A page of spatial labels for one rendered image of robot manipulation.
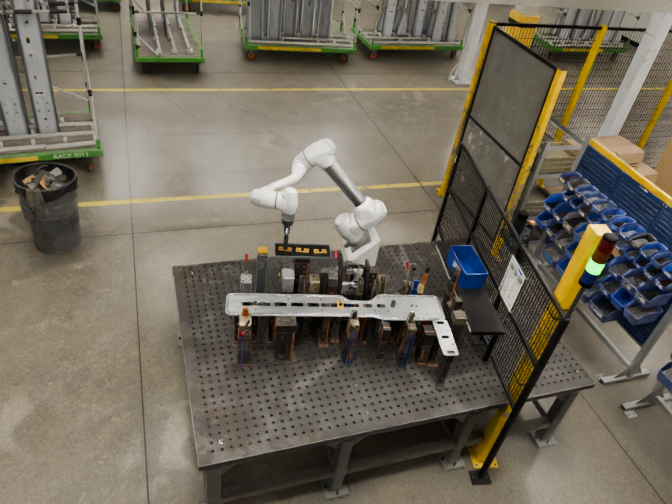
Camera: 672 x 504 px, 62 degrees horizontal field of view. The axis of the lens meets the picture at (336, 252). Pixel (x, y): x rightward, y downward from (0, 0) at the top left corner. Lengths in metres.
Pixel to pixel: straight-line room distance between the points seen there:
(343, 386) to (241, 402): 0.62
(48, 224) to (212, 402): 2.59
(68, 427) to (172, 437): 0.69
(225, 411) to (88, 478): 1.09
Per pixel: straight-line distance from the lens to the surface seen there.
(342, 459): 3.57
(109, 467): 4.04
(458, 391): 3.65
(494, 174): 5.89
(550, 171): 5.83
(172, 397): 4.28
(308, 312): 3.43
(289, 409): 3.34
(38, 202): 5.16
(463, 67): 10.26
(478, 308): 3.72
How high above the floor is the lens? 3.41
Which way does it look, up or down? 38 degrees down
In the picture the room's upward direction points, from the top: 9 degrees clockwise
